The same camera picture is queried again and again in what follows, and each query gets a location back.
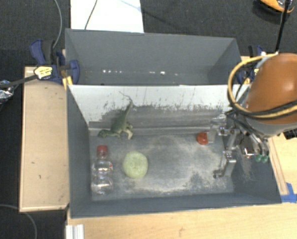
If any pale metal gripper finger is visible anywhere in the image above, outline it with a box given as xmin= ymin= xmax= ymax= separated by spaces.
xmin=209 ymin=118 xmax=227 ymax=144
xmin=212 ymin=150 xmax=237 ymax=179

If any small red toy tomato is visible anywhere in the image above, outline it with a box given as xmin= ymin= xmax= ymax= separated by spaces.
xmin=196 ymin=131 xmax=209 ymax=145

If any grey metal bin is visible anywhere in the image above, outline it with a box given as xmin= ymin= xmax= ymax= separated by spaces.
xmin=64 ymin=28 xmax=283 ymax=219

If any pale green round sponge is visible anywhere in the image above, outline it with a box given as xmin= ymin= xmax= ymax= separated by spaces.
xmin=122 ymin=151 xmax=149 ymax=180

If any green toy dinosaur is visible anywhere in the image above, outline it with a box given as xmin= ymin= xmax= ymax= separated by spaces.
xmin=97 ymin=92 xmax=135 ymax=140

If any clear plastic bottle red cap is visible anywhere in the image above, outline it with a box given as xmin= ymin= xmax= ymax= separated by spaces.
xmin=90 ymin=144 xmax=115 ymax=195

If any pale wood board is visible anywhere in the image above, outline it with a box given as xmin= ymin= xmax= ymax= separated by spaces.
xmin=18 ymin=66 xmax=71 ymax=213

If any black cylinder on white bracket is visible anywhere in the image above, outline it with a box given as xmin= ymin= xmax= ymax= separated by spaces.
xmin=284 ymin=125 xmax=297 ymax=141

